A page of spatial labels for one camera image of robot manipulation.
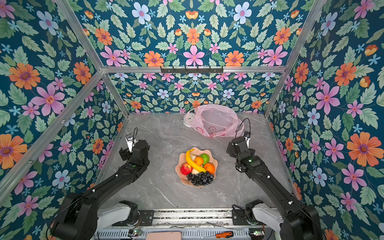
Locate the fake green apple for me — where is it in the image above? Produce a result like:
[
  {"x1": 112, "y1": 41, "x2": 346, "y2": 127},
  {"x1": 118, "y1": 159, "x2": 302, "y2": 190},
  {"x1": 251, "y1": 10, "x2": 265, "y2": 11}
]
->
[{"x1": 200, "y1": 154, "x2": 210, "y2": 166}]

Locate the fake persimmon orange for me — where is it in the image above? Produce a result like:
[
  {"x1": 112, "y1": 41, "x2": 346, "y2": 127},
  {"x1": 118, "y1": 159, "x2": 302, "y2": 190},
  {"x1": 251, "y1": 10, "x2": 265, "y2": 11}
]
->
[{"x1": 204, "y1": 163, "x2": 216, "y2": 175}]

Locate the pink plastic bag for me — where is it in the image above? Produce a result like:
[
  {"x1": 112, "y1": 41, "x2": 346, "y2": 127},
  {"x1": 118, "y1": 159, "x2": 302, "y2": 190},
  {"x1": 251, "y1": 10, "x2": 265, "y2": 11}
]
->
[{"x1": 187, "y1": 104, "x2": 245, "y2": 138}]

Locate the pink flower-shaped bowl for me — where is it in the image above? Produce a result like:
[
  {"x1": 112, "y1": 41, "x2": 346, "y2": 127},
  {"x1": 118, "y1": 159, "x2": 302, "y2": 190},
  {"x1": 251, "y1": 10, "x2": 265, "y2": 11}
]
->
[{"x1": 175, "y1": 147, "x2": 219, "y2": 188}]

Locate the fake black grapes bunch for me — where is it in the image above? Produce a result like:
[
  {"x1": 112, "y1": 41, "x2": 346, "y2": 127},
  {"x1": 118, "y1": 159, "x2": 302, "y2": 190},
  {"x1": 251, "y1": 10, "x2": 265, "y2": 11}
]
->
[{"x1": 187, "y1": 172, "x2": 214, "y2": 187}]

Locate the fake red apple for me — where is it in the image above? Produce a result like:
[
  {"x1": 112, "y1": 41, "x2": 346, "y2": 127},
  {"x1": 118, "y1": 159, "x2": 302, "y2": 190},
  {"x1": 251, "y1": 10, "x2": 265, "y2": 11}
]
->
[{"x1": 180, "y1": 163, "x2": 193, "y2": 176}]

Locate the fake yellow banana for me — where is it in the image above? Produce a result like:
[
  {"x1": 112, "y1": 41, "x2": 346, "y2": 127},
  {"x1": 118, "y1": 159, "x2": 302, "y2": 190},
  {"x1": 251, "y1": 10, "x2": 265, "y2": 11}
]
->
[{"x1": 186, "y1": 149, "x2": 207, "y2": 173}]

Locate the fake beige pear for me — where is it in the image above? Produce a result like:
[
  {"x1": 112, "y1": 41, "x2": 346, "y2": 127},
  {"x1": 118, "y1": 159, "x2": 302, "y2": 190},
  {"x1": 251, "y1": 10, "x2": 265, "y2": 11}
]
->
[{"x1": 192, "y1": 169, "x2": 200, "y2": 175}]

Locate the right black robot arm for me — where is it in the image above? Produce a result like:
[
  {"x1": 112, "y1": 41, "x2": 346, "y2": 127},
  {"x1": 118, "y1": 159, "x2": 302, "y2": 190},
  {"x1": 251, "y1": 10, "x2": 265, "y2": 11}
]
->
[{"x1": 227, "y1": 135, "x2": 324, "y2": 240}]

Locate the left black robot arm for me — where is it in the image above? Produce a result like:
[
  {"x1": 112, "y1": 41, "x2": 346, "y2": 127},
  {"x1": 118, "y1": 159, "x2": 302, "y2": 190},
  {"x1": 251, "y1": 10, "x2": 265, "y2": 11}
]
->
[{"x1": 50, "y1": 140, "x2": 150, "y2": 240}]

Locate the white alarm clock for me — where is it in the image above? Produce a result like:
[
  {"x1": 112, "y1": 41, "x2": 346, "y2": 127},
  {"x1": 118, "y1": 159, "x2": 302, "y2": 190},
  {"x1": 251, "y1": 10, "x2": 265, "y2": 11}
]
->
[{"x1": 182, "y1": 113, "x2": 195, "y2": 128}]

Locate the small circuit board left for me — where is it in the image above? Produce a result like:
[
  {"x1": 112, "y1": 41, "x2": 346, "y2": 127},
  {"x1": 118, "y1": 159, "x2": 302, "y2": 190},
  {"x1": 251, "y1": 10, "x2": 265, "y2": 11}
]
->
[{"x1": 128, "y1": 229, "x2": 143, "y2": 237}]

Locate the small circuit board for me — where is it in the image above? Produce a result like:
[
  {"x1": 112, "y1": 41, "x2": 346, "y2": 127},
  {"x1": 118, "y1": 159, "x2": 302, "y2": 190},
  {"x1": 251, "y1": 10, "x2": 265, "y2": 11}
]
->
[
  {"x1": 249, "y1": 229, "x2": 265, "y2": 240},
  {"x1": 128, "y1": 229, "x2": 143, "y2": 237}
]

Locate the pink box front edge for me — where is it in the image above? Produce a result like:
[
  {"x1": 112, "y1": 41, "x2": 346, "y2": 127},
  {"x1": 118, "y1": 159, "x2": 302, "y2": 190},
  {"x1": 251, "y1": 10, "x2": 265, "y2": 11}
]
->
[{"x1": 153, "y1": 232, "x2": 182, "y2": 240}]

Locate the small circuit board right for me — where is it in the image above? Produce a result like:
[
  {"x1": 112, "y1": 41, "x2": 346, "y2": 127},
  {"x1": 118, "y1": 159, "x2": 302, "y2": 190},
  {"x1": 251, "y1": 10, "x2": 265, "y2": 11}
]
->
[{"x1": 249, "y1": 229, "x2": 265, "y2": 240}]

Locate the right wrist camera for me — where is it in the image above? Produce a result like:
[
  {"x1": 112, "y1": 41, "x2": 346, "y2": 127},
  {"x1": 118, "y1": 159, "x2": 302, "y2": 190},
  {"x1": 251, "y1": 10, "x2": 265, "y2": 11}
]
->
[{"x1": 243, "y1": 131, "x2": 251, "y2": 147}]

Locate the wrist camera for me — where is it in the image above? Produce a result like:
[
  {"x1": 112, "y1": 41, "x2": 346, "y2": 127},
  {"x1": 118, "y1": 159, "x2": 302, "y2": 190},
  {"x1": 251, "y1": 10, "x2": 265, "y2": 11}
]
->
[
  {"x1": 243, "y1": 131, "x2": 251, "y2": 147},
  {"x1": 125, "y1": 134, "x2": 137, "y2": 153}
]

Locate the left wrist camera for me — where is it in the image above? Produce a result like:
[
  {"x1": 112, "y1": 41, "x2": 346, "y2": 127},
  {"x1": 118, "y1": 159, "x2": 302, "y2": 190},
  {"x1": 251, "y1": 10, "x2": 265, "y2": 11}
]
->
[{"x1": 125, "y1": 134, "x2": 137, "y2": 153}]

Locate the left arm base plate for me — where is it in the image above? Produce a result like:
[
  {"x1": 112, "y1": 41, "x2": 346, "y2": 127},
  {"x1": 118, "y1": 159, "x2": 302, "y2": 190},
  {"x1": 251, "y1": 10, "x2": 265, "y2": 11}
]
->
[{"x1": 113, "y1": 210, "x2": 155, "y2": 227}]

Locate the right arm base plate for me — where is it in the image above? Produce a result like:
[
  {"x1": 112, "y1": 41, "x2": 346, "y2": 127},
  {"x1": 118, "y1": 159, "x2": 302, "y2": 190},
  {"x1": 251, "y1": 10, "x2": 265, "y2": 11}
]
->
[{"x1": 232, "y1": 205, "x2": 264, "y2": 226}]

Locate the orange handled screwdriver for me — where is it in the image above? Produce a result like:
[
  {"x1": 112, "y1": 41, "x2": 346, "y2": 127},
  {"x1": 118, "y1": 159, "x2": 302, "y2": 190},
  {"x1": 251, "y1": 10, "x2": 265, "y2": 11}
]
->
[{"x1": 200, "y1": 231, "x2": 234, "y2": 239}]

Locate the black hook rail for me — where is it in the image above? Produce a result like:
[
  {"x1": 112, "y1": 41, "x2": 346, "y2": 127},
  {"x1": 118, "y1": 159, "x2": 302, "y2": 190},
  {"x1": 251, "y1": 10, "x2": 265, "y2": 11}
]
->
[{"x1": 160, "y1": 67, "x2": 224, "y2": 74}]

